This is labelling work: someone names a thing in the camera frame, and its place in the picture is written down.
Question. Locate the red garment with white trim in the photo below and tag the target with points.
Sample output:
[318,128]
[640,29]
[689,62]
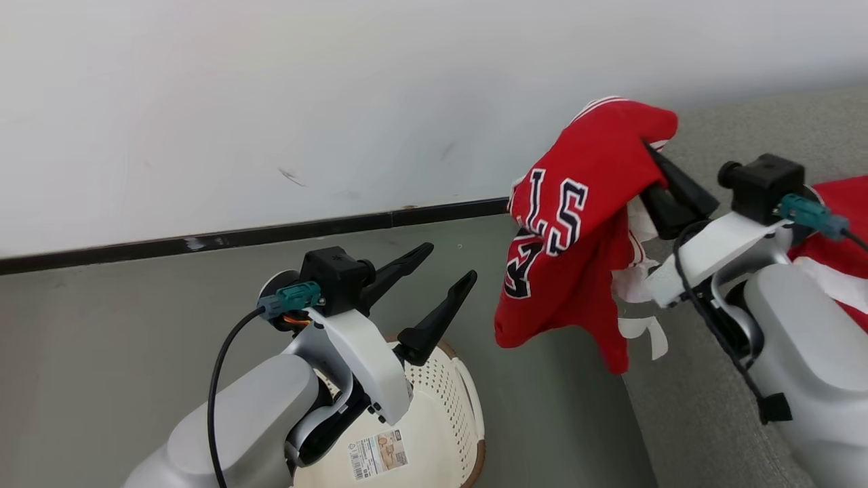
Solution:
[844,200]

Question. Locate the camera teal connector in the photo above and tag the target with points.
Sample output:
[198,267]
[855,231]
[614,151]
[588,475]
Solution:
[295,297]
[810,213]

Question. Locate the red jersey with number print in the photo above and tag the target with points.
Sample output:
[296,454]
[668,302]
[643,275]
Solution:
[590,156]

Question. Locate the right camera teal connector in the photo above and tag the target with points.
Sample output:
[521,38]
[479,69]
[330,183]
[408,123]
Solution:
[810,213]

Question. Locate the cream perforated laundry basket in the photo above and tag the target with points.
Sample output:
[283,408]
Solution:
[441,407]

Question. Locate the white barcode label sticker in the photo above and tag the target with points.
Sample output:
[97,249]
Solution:
[376,455]

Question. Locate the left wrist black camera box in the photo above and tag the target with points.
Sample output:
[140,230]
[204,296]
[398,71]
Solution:
[332,278]

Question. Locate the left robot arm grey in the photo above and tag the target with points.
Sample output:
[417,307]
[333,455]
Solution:
[237,427]

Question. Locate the left camera teal connector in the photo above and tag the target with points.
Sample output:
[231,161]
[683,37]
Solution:
[295,297]

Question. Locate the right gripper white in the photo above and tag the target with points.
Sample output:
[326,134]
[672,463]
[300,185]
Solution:
[712,247]

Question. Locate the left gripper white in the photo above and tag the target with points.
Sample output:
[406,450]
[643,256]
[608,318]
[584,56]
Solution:
[366,369]

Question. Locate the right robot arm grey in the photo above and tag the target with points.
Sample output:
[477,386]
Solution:
[814,359]

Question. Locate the grey fabric sofa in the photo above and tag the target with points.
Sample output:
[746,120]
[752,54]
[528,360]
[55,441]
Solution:
[685,420]

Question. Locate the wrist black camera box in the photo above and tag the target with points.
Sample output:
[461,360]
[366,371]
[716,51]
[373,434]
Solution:
[332,278]
[766,183]

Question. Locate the dark wall baseboard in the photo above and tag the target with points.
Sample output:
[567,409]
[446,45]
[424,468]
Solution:
[203,240]

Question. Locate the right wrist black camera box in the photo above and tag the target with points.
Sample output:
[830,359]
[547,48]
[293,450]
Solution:
[766,183]

